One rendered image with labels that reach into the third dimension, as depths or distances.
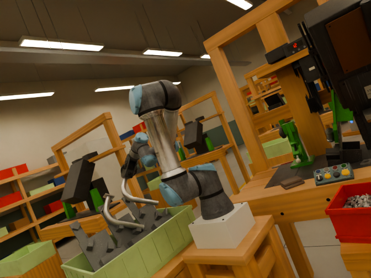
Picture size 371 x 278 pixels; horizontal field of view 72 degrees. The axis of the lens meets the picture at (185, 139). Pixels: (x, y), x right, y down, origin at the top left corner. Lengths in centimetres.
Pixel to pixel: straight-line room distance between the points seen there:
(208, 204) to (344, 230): 50
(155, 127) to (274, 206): 71
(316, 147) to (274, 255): 84
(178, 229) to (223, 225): 41
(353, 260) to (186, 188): 60
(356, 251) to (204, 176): 57
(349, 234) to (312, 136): 93
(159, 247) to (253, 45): 1126
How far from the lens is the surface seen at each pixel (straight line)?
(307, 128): 183
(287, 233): 213
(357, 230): 101
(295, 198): 132
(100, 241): 151
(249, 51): 1216
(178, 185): 105
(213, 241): 113
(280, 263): 130
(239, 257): 104
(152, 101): 106
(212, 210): 112
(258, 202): 138
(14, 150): 798
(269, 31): 187
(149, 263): 132
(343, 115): 145
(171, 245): 139
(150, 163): 136
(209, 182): 111
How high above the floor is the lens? 132
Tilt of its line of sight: level
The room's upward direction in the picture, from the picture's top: 22 degrees counter-clockwise
